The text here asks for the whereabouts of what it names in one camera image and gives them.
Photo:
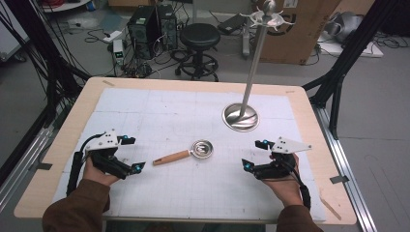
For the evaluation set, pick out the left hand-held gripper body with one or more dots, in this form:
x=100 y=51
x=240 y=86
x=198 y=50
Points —
x=103 y=141

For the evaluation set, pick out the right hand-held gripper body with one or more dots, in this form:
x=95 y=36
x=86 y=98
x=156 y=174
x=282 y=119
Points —
x=290 y=145

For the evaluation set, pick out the metal hook stand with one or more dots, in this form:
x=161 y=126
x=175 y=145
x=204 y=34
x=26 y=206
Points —
x=254 y=64

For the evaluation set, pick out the person's left hand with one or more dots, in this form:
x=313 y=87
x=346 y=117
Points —
x=95 y=176

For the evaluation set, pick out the person's right hand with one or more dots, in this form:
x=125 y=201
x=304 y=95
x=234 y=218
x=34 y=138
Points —
x=286 y=193

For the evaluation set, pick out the white grid mat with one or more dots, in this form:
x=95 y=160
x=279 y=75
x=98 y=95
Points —
x=177 y=112

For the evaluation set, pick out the grey tape piece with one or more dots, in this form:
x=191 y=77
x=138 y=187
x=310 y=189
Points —
x=339 y=179

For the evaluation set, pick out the dark tape piece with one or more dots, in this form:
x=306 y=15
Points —
x=43 y=166

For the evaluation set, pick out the thin wooden stick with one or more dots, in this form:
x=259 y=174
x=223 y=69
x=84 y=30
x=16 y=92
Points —
x=330 y=208

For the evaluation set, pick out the white device with green display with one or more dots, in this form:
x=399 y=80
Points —
x=118 y=51

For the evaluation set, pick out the white power strip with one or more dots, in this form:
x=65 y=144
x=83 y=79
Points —
x=112 y=36

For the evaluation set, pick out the large black computer tower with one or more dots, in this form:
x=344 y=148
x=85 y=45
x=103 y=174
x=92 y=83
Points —
x=143 y=35

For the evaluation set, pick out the large cardboard box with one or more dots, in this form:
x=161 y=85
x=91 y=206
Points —
x=299 y=32

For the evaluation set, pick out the slim black computer tower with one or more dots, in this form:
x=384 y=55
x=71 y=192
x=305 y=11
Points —
x=168 y=25

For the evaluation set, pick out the flat white board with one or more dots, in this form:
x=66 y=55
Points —
x=370 y=51

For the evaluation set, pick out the flat black device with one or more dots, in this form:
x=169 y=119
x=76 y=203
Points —
x=232 y=23

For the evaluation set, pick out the black round stool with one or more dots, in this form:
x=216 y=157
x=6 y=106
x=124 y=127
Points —
x=199 y=35

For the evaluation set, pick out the grey bag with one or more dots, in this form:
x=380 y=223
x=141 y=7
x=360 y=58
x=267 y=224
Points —
x=345 y=27

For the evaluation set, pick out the aluminium rail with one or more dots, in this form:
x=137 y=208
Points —
x=348 y=167
x=25 y=161

